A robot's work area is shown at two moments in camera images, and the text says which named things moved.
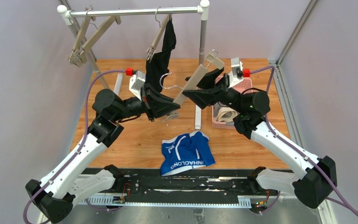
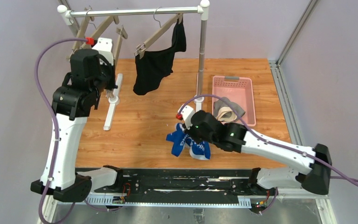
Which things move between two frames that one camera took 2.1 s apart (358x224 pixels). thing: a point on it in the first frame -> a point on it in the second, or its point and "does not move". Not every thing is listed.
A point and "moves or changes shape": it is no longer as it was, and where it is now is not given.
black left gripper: x=148 y=101 -> x=109 y=82
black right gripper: x=224 y=89 -> x=190 y=130
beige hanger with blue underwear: x=211 y=61 -> x=120 y=33
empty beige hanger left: x=76 y=57 does not move
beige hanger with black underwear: x=151 y=51 moves or changes shape
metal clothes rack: x=67 y=14 does not move
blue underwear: x=186 y=151 moves or changes shape
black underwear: x=157 y=67 moves or changes shape
